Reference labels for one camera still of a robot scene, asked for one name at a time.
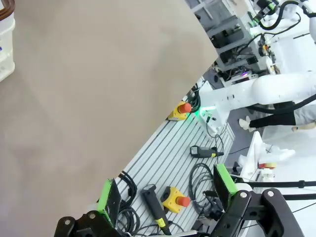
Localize black right arm cable sleeve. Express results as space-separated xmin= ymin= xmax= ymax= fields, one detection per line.
xmin=246 ymin=93 xmax=316 ymax=116

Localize black horizontal rod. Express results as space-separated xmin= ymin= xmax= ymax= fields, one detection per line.
xmin=231 ymin=180 xmax=316 ymax=189

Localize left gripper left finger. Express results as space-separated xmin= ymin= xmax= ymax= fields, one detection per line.
xmin=53 ymin=178 xmax=122 ymax=237

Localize white robot with black cables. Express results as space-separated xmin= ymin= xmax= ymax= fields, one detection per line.
xmin=248 ymin=0 xmax=316 ymax=46

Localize yellow red emergency stop button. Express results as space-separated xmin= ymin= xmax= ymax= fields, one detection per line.
xmin=161 ymin=187 xmax=191 ymax=214
xmin=165 ymin=101 xmax=193 ymax=122

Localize white plastic folding basket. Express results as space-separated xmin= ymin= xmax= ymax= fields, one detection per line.
xmin=0 ymin=0 xmax=16 ymax=82

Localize black cable bundle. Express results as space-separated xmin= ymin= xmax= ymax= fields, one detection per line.
xmin=187 ymin=83 xmax=202 ymax=112
xmin=116 ymin=171 xmax=139 ymax=233

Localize coiled black cable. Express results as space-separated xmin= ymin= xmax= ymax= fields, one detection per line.
xmin=189 ymin=162 xmax=223 ymax=218

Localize grey equipment rack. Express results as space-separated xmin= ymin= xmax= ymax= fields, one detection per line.
xmin=197 ymin=0 xmax=262 ymax=84

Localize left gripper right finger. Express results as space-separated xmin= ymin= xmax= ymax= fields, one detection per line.
xmin=209 ymin=163 xmax=306 ymax=237

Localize person in black trousers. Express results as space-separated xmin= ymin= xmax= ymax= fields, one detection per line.
xmin=238 ymin=108 xmax=316 ymax=133

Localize black handheld enabling grip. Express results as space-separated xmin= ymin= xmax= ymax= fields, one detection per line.
xmin=141 ymin=185 xmax=172 ymax=236

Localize grey aluminium profile base plate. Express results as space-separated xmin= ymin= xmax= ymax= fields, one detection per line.
xmin=116 ymin=116 xmax=235 ymax=237

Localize black grey handheld enabling device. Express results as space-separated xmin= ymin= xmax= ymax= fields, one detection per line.
xmin=189 ymin=145 xmax=225 ymax=158

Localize white box stand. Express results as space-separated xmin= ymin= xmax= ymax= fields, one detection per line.
xmin=240 ymin=130 xmax=297 ymax=185

